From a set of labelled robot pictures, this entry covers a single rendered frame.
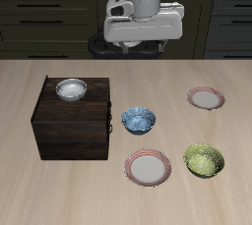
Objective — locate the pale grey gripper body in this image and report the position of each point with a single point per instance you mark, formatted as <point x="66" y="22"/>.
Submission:
<point x="144" y="28"/>

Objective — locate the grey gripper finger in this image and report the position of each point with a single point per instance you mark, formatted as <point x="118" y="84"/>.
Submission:
<point x="124" y="47"/>
<point x="161" y="45"/>

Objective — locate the white bowl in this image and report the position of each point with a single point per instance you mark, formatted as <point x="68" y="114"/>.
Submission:
<point x="71" y="89"/>

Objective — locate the small red-rimmed white plate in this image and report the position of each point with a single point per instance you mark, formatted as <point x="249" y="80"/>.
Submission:
<point x="206" y="98"/>

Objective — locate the blue patterned bowl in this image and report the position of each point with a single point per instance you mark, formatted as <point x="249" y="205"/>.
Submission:
<point x="138" y="120"/>

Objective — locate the green bowl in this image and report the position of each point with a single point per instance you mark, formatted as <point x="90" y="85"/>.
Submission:
<point x="204" y="160"/>

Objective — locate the large red-rimmed white plate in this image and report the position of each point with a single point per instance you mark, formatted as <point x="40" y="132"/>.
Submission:
<point x="148" y="168"/>

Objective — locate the dark kitchen cupboards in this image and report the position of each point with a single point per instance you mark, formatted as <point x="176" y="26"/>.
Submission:
<point x="46" y="22"/>

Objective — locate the dark wooden cabinet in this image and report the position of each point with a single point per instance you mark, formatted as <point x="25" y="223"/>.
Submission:
<point x="70" y="124"/>

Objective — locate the flat black base plate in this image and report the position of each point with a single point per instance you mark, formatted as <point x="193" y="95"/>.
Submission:
<point x="98" y="47"/>

